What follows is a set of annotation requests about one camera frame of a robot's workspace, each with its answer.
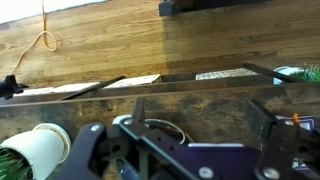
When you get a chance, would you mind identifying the black clamp knob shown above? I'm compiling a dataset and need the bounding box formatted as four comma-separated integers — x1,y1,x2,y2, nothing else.
0,74,30,101

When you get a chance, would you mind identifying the black metal brace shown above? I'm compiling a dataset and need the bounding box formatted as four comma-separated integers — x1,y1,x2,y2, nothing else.
58,75,127,102
242,62,301,84

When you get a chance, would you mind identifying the white plant cup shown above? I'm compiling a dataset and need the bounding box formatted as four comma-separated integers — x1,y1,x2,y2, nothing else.
0,122,72,180

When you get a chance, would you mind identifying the blue bowl with silver rim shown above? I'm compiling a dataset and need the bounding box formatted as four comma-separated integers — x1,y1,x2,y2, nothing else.
111,114,196,180

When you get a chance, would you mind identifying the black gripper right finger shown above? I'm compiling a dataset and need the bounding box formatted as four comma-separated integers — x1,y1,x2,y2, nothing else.
245,99,320,180

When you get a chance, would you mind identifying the dark furniture base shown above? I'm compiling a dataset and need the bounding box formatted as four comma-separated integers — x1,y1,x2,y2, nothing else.
158,0,268,18

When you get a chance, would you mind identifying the orange cable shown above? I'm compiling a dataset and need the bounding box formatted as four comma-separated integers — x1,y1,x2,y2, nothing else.
9,0,59,76

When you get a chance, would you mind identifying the light blue plant pot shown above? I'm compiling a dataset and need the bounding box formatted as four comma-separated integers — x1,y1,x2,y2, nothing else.
273,65,306,85

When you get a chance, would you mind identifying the green artificial plant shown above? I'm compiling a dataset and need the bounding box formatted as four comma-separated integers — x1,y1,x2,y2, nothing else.
0,148,34,180
289,64,320,83

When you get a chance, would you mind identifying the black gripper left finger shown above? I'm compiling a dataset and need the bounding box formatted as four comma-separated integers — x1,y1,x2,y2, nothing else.
56,96,152,180

